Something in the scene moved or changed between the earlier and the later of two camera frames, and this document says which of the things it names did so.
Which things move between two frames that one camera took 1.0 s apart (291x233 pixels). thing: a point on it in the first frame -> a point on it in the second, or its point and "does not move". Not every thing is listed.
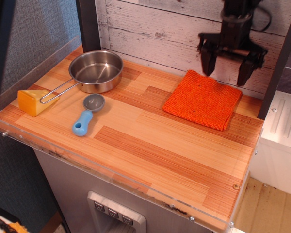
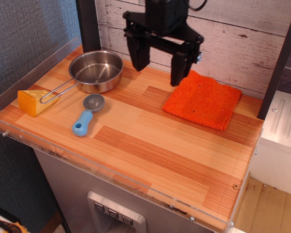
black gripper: x=234 y=35 -> x=164 y=25
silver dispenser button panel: x=110 y=216 does not move
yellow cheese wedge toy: x=32 y=102 does not move
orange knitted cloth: x=202 y=99 does not move
